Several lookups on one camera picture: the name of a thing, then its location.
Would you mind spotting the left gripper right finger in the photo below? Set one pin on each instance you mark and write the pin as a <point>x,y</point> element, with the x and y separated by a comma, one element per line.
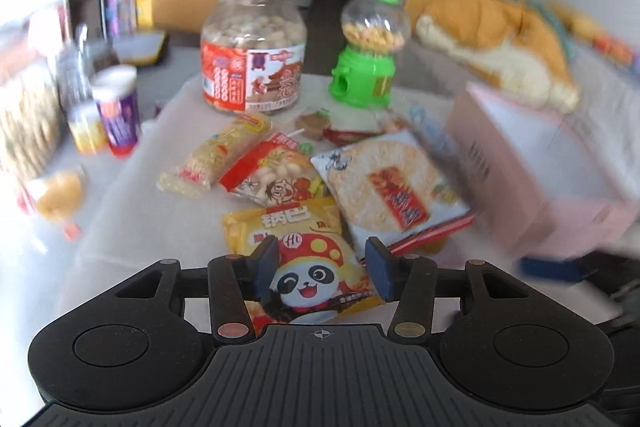
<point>411,283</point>

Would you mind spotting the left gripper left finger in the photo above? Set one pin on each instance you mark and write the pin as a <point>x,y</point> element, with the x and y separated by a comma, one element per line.
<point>232,281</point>

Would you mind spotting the yellow panda snack bag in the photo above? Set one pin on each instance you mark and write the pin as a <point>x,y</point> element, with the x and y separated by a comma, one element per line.
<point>319,277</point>

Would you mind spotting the rice cracker bag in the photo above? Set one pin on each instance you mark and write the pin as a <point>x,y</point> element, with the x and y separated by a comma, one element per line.
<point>387,187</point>

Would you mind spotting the red peanut snack bag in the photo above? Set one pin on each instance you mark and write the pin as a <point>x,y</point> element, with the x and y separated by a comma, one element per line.
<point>274,172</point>

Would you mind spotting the yellow long cracker pack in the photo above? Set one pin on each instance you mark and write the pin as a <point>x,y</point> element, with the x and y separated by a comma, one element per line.
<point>204,167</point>

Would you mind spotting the red noodle snack bag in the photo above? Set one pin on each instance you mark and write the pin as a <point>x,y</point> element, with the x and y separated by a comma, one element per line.
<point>342,127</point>

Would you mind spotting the pink gift box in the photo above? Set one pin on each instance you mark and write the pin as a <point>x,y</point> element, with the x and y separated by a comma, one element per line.
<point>541,190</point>

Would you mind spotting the small jelly cup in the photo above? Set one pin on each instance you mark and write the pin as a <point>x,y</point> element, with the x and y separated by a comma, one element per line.
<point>59,196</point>

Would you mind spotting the small yellow bottle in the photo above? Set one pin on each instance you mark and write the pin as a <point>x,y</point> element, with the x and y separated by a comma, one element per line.
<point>74,71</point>

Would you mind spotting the purple paper cup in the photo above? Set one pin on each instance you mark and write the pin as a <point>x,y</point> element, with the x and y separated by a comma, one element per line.
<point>114,90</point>

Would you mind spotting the peanut jar gold lid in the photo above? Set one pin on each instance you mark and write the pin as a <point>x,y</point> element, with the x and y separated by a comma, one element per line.
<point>252,55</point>

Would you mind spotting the green candy dispenser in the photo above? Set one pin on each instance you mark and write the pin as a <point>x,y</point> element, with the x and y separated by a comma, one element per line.
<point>375,31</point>

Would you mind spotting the large glass nut jar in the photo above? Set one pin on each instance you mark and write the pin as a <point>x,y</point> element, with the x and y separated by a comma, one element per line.
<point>31,121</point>

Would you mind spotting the orange plush corgi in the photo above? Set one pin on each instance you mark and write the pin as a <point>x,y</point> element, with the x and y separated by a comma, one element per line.
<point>514,45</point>

